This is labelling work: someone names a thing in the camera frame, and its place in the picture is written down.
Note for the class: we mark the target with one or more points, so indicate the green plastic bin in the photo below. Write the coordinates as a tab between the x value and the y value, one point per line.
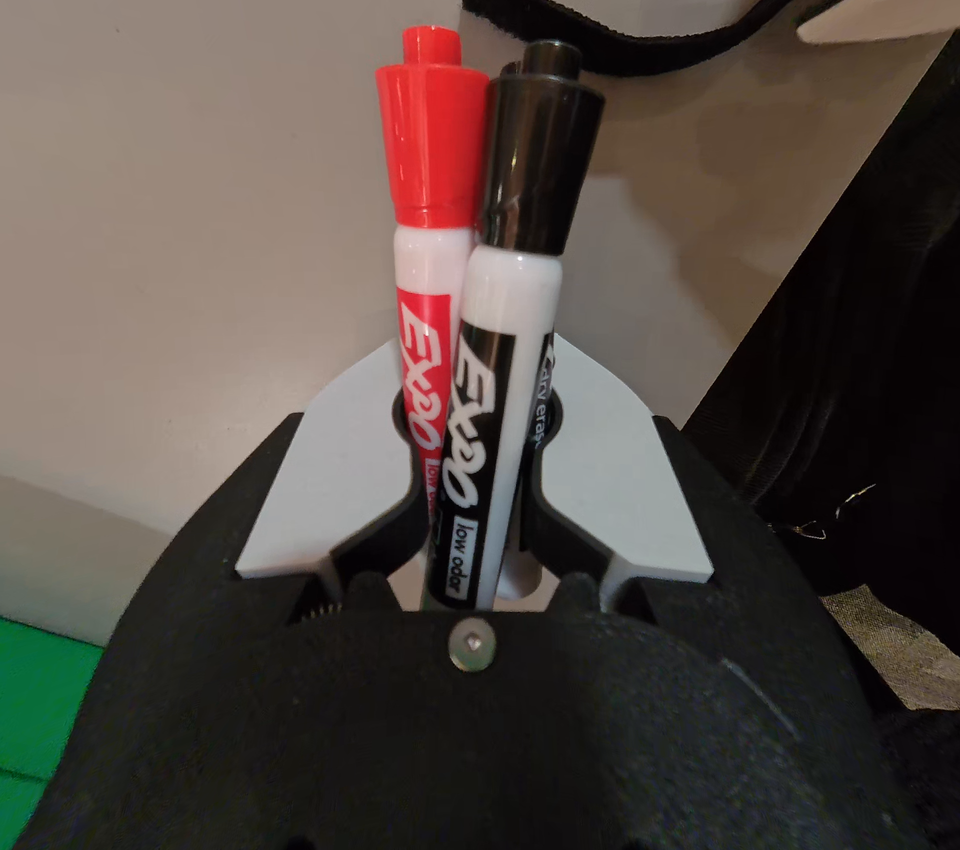
37	715

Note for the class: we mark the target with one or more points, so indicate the black dry-erase marker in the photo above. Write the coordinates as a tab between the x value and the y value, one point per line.
536	159
525	576

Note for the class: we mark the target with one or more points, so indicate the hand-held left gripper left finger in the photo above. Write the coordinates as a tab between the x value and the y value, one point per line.
322	490

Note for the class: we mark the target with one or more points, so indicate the red dry-erase marker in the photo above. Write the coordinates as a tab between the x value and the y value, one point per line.
431	144

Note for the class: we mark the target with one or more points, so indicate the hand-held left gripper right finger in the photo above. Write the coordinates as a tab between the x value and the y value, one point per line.
622	490

